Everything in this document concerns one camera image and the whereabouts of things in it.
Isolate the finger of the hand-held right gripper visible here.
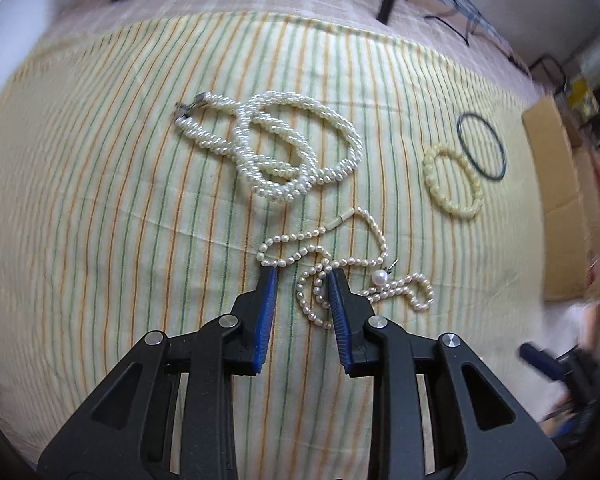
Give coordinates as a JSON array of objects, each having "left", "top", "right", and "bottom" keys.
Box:
[{"left": 519, "top": 342, "right": 568, "bottom": 383}]

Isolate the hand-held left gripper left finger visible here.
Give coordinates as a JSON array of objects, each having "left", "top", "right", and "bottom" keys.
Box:
[{"left": 38, "top": 266, "right": 279, "bottom": 480}]

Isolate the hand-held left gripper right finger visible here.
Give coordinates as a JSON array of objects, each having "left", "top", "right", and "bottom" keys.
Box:
[{"left": 326, "top": 267, "right": 566, "bottom": 480}]

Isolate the thin pearl strand necklace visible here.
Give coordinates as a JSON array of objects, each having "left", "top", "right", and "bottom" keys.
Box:
[{"left": 257, "top": 206, "right": 434, "bottom": 332}]

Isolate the striped yellow cloth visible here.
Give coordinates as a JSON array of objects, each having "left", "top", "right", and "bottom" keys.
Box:
[{"left": 0, "top": 12, "right": 551, "bottom": 466}]

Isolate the cardboard box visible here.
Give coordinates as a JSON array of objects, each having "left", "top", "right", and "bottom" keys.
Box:
[{"left": 522, "top": 96, "right": 600, "bottom": 303}]

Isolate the dark thin bangle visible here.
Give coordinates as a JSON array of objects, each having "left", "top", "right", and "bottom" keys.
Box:
[{"left": 456, "top": 113, "right": 508, "bottom": 181}]

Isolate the thick twisted pearl necklace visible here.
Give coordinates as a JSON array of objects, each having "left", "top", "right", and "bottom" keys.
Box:
[{"left": 174, "top": 91, "right": 364, "bottom": 205}]

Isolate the cream bead bracelet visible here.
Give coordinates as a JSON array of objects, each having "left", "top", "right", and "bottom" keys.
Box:
[{"left": 423, "top": 144, "right": 483, "bottom": 219}]

